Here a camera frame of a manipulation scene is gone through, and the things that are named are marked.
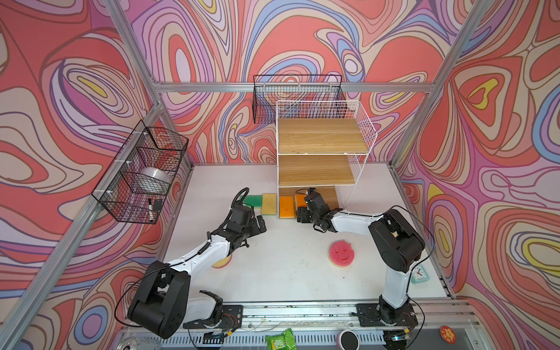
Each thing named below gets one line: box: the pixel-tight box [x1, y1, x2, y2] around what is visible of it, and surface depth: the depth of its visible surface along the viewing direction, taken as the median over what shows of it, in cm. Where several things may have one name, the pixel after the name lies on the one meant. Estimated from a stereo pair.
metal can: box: [116, 336, 140, 350], surface depth 59 cm
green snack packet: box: [265, 328, 297, 350], surface depth 70 cm
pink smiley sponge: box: [328, 239, 356, 268], surface depth 87 cm
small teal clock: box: [410, 263, 431, 284], surface depth 82 cm
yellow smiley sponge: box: [211, 253, 233, 270], surface depth 86 cm
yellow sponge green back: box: [261, 193, 277, 216], surface depth 103 cm
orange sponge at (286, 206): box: [279, 195, 295, 219], surface depth 102 cm
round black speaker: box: [336, 329, 361, 350], surface depth 66 cm
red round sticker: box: [439, 325, 458, 345], surface depth 72 cm
